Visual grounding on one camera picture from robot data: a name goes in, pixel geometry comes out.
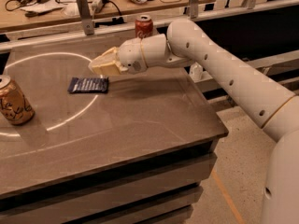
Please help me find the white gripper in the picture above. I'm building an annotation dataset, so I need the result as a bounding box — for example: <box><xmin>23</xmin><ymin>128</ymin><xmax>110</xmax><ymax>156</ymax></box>
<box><xmin>89</xmin><ymin>38</ymin><xmax>147</xmax><ymax>76</ymax></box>

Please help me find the blue rxbar wrapper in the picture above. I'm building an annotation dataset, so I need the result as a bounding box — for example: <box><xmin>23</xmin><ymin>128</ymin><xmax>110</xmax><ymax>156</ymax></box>
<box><xmin>67</xmin><ymin>77</ymin><xmax>109</xmax><ymax>93</ymax></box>

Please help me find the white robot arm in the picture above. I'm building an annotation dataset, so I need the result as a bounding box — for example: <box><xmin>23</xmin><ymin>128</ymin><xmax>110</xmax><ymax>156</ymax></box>
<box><xmin>89</xmin><ymin>19</ymin><xmax>299</xmax><ymax>224</ymax></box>

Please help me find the red coca-cola can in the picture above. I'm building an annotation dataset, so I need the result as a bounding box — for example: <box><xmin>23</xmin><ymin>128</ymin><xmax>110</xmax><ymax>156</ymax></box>
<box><xmin>135</xmin><ymin>15</ymin><xmax>153</xmax><ymax>38</ymax></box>

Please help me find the left clear sanitizer bottle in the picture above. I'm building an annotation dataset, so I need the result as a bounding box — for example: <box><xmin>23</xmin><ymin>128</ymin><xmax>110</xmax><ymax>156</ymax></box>
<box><xmin>189</xmin><ymin>63</ymin><xmax>203</xmax><ymax>82</ymax></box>

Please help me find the gold lacroix can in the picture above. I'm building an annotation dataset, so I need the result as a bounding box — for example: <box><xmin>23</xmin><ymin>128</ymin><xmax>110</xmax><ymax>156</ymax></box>
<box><xmin>0</xmin><ymin>75</ymin><xmax>35</xmax><ymax>125</ymax></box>

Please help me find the black cable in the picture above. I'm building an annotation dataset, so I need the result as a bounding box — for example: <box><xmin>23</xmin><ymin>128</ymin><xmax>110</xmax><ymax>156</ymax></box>
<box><xmin>102</xmin><ymin>0</ymin><xmax>123</xmax><ymax>17</ymax></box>

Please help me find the grey metal post bracket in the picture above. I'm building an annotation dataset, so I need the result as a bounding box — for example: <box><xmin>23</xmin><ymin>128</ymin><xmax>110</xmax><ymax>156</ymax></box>
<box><xmin>76</xmin><ymin>0</ymin><xmax>94</xmax><ymax>35</ymax></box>

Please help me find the grey metal post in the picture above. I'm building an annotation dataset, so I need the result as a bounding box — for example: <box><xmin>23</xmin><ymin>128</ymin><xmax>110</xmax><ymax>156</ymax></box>
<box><xmin>187</xmin><ymin>0</ymin><xmax>199</xmax><ymax>19</ymax></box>

